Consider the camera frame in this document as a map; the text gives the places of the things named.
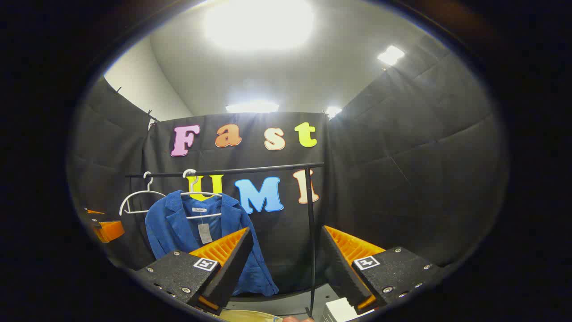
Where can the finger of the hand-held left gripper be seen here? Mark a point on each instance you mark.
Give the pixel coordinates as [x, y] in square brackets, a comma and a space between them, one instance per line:
[109, 230]

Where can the large ceiling light panel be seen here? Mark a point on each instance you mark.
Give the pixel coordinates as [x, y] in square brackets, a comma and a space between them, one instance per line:
[259, 22]

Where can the white plastic box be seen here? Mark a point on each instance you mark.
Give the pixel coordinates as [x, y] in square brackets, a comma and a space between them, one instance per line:
[339, 309]

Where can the black metal clothes rack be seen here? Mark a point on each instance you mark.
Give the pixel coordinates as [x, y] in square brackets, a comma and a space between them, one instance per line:
[268, 168]

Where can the white clothes hanger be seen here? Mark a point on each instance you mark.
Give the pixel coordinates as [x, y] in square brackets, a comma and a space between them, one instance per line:
[132, 197]
[203, 193]

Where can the small ceiling light panel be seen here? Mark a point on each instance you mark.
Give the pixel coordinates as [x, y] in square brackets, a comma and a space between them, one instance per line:
[391, 55]
[333, 111]

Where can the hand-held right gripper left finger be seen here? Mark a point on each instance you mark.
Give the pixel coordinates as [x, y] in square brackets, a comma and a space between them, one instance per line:
[232, 273]

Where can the grey paper hang tag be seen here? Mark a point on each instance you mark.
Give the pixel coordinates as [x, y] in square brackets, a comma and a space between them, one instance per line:
[205, 233]

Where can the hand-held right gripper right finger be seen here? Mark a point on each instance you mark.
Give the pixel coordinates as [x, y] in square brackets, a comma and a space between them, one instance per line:
[342, 273]

